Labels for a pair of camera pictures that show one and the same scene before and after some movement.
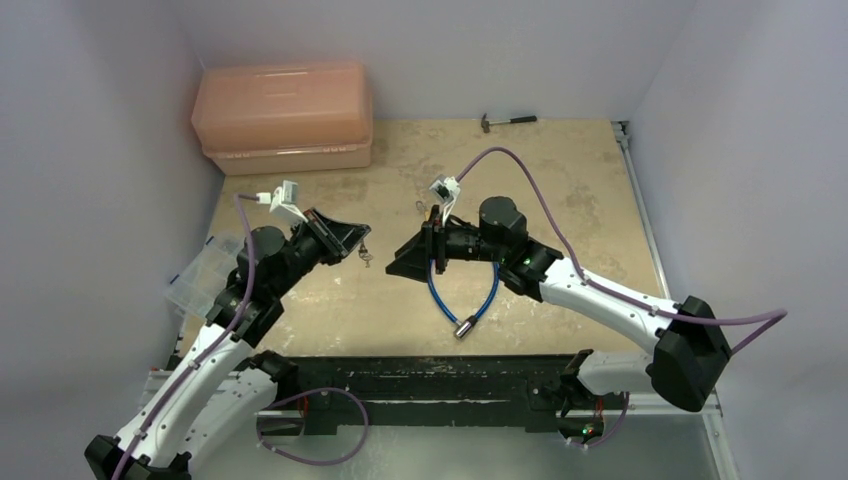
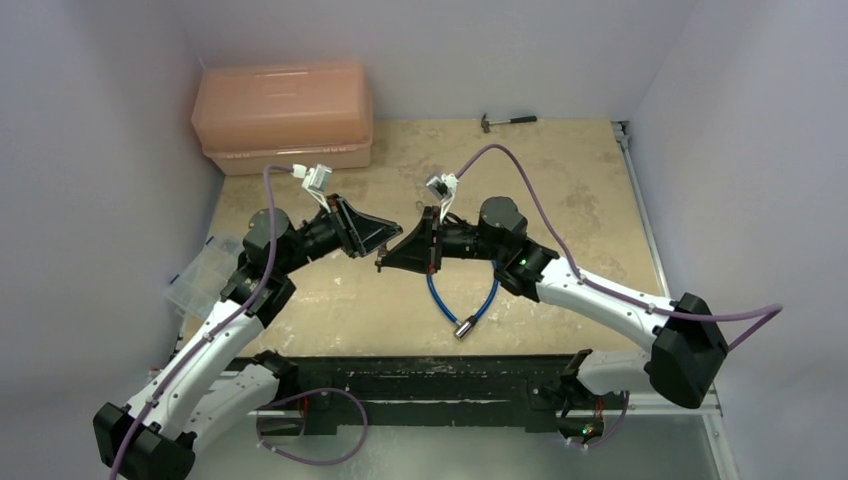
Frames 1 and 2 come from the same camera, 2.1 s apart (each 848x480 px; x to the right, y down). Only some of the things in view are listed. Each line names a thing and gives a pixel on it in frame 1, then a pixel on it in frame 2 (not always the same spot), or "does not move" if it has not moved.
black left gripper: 337,238 to 358,233
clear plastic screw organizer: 194,290 does not move
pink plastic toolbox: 276,117 does not move
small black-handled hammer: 485,124 does not move
